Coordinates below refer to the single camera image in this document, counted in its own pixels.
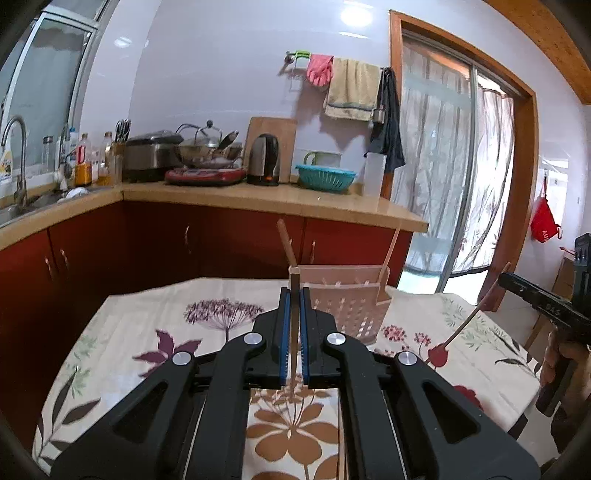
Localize floral tablecloth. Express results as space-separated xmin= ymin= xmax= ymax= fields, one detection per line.
xmin=32 ymin=278 xmax=539 ymax=479

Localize pink rubber glove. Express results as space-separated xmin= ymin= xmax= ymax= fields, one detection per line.
xmin=307 ymin=54 xmax=334 ymax=88

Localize chrome faucet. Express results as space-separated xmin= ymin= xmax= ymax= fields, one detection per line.
xmin=0 ymin=115 xmax=30 ymax=208

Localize sliding glass door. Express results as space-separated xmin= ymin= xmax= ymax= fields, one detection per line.
xmin=390 ymin=12 xmax=539 ymax=311

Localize white plastic container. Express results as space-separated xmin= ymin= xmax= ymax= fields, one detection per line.
xmin=363 ymin=152 xmax=386 ymax=197

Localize red hanging bag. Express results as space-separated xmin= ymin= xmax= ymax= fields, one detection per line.
xmin=530 ymin=173 xmax=562 ymax=243

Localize yellow oil bottle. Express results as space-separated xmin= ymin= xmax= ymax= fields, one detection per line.
xmin=97 ymin=131 xmax=114 ymax=186

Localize beige countertop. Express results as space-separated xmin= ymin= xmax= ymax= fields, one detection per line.
xmin=1 ymin=183 xmax=429 ymax=249

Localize window with aluminium frame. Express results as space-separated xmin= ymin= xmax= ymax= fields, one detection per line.
xmin=1 ymin=1 xmax=112 ymax=183

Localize green mug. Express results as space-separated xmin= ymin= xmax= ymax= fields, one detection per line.
xmin=303 ymin=151 xmax=342 ymax=168

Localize knife block with knives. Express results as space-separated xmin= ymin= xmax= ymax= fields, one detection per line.
xmin=112 ymin=119 xmax=131 ymax=185

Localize wooden cutting board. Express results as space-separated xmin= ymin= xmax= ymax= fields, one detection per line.
xmin=242 ymin=117 xmax=297 ymax=186

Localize silver rice cooker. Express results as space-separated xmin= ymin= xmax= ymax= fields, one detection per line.
xmin=122 ymin=130 xmax=183 ymax=183

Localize beige towel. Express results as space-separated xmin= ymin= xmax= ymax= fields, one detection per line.
xmin=325 ymin=58 xmax=381 ymax=122

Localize red induction cooker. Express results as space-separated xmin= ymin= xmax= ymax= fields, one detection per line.
xmin=164 ymin=168 xmax=246 ymax=187

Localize black electric kettle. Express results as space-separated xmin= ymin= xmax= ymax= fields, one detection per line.
xmin=246 ymin=133 xmax=280 ymax=186

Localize steel wok with lid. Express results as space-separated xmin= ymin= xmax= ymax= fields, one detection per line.
xmin=175 ymin=120 xmax=242 ymax=169

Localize red kitchen cabinets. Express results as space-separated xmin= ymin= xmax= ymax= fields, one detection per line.
xmin=1 ymin=201 xmax=417 ymax=445

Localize pink perforated utensil holder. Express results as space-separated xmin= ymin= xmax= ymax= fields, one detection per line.
xmin=290 ymin=265 xmax=392 ymax=345

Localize red label oil bottle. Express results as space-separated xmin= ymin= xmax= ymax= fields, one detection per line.
xmin=75 ymin=133 xmax=92 ymax=187

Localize dark grey cloth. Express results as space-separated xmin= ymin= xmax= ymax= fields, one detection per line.
xmin=368 ymin=67 xmax=406 ymax=173

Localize white cleaner bottle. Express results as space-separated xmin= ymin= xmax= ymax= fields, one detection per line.
xmin=0 ymin=141 xmax=13 ymax=182

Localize wooden chopstick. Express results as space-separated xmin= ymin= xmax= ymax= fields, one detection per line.
xmin=276 ymin=218 xmax=297 ymax=267
xmin=443 ymin=262 xmax=511 ymax=350
xmin=290 ymin=266 xmax=300 ymax=382
xmin=379 ymin=228 xmax=400 ymax=283

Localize steel sink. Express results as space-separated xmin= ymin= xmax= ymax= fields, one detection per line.
xmin=0 ymin=188 xmax=90 ymax=227

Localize teal plastic basket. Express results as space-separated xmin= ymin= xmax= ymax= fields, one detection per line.
xmin=297 ymin=164 xmax=356 ymax=194

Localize wall towel rack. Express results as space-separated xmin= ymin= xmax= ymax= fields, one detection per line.
xmin=279 ymin=50 xmax=385 ymax=82

